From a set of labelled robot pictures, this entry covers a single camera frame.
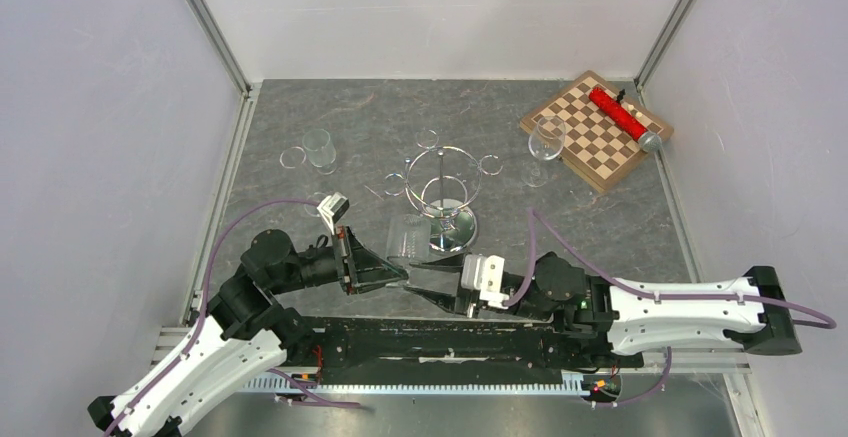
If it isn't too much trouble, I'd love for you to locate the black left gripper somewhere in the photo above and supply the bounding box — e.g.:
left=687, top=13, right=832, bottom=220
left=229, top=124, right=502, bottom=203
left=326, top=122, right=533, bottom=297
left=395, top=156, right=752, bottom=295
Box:
left=271, top=223, right=408, bottom=294

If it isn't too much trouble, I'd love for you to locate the clear wine glass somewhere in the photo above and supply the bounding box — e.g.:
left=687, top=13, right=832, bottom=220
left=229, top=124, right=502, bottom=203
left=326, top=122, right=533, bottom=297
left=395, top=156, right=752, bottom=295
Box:
left=521, top=115, right=567, bottom=188
left=302, top=129, right=337, bottom=175
left=279, top=146, right=328, bottom=204
left=385, top=214, right=431, bottom=271

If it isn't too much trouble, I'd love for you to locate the chrome wine glass rack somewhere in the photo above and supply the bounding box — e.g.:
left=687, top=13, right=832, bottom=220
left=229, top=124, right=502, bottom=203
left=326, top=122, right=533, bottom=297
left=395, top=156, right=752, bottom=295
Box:
left=384, top=128, right=503, bottom=255

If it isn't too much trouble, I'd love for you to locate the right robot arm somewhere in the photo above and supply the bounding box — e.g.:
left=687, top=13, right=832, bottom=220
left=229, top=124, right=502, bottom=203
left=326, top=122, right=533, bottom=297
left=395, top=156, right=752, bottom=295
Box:
left=408, top=252, right=802, bottom=365

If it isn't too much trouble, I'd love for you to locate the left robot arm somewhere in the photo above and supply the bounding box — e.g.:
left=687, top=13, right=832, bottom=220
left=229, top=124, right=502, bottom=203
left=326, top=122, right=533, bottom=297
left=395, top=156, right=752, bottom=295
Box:
left=88, top=227, right=408, bottom=436

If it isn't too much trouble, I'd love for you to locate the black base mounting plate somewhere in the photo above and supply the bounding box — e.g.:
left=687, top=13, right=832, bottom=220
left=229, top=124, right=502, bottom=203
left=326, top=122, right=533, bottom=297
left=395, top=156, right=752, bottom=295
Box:
left=285, top=317, right=644, bottom=385

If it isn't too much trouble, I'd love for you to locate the wooden chessboard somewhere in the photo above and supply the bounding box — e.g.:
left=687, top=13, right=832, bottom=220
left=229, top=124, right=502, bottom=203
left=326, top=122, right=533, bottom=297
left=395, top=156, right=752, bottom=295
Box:
left=520, top=70, right=673, bottom=193

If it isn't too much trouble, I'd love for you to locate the red glitter microphone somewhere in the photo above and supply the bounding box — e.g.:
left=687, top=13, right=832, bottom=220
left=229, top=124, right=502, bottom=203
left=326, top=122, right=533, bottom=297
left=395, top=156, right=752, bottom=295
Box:
left=588, top=86, right=662, bottom=153

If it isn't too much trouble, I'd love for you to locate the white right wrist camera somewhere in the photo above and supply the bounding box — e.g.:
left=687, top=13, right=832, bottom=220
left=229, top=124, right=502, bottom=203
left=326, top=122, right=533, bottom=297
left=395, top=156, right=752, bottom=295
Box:
left=459, top=254, right=509, bottom=309

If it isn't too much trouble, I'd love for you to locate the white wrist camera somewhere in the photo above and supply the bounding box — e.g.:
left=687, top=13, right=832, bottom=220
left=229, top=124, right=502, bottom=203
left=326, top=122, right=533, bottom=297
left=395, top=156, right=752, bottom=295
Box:
left=317, top=192, right=350, bottom=234
left=459, top=254, right=509, bottom=309

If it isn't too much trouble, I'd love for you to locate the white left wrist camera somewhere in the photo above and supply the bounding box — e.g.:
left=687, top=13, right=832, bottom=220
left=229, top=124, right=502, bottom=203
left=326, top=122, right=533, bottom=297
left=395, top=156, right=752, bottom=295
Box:
left=317, top=192, right=350, bottom=234

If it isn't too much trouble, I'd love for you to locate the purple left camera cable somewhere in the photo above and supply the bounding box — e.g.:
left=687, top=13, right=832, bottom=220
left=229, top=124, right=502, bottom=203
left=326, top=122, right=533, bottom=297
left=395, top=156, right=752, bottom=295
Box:
left=102, top=198, right=362, bottom=437

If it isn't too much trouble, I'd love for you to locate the white cable duct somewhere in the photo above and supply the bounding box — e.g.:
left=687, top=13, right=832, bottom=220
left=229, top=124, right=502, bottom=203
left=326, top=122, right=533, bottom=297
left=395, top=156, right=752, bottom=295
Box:
left=237, top=372, right=590, bottom=398

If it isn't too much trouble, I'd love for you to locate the aluminium frame rail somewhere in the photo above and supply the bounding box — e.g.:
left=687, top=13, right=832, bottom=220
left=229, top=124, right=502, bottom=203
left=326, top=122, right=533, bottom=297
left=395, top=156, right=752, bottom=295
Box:
left=186, top=0, right=252, bottom=95

